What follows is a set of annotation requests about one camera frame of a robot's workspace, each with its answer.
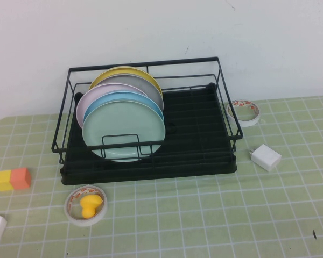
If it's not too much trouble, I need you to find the pink plate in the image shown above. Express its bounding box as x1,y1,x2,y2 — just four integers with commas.
75,83,149,130

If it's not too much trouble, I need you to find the orange cube block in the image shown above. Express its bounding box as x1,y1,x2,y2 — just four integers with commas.
10,167,32,191

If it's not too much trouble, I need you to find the white USB charger plug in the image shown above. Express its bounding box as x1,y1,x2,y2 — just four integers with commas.
248,144,283,173

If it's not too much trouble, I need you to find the blue plate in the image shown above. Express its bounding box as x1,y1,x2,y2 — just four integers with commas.
83,90,165,121

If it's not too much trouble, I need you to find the yellow rubber duck toy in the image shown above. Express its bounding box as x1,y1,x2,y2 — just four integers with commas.
79,195,103,220

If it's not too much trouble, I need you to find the black plastic drip tray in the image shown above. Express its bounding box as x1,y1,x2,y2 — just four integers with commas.
59,83,237,186

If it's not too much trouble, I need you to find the grey plate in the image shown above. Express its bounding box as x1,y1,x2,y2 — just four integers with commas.
93,74,164,112

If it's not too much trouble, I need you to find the black wire dish rack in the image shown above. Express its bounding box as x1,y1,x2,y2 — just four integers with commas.
51,56,244,164

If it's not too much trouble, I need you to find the yellow plate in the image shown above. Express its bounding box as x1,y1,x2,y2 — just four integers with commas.
88,66,162,96

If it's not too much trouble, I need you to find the yellow cube block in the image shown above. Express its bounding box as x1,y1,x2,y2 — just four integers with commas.
0,170,14,192

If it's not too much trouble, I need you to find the mint green plate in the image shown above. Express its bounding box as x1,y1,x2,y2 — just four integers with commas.
81,101,167,163

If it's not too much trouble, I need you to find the white double-sided tape roll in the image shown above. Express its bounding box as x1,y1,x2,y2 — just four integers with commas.
64,184,108,228
226,99,261,127

